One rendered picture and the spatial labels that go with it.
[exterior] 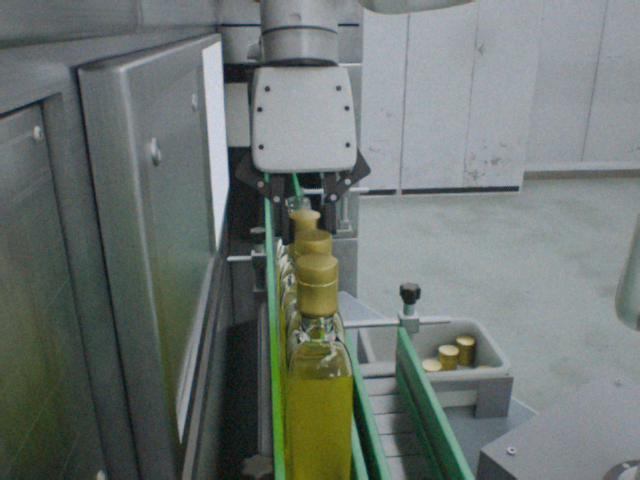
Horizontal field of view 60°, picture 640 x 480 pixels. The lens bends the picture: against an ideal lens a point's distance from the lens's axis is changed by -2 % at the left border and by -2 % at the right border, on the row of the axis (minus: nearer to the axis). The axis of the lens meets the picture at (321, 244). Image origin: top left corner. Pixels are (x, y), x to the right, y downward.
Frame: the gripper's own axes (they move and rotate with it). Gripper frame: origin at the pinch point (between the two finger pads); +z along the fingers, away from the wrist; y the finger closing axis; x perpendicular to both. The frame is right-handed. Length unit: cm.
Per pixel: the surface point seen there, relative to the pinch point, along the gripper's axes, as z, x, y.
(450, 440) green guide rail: 21.1, -6.4, 13.0
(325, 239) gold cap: 0.9, -6.8, 1.2
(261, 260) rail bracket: 9.4, 40.1, -4.5
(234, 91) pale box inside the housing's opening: -29, 106, -10
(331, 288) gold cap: 4.3, -12.1, 1.0
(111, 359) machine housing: 7.4, -17.7, -15.1
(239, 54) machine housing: -36, 91, -8
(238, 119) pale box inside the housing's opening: -21, 108, -9
